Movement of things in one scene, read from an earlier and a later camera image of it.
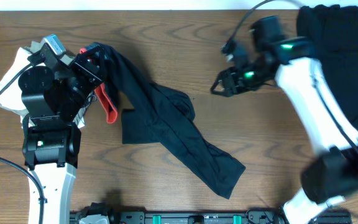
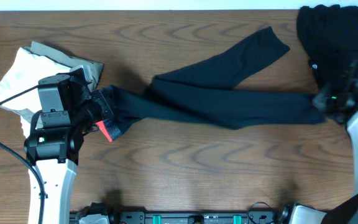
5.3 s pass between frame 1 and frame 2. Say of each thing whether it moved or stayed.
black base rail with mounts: stayed
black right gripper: moved
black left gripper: moved
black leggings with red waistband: moved
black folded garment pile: stayed
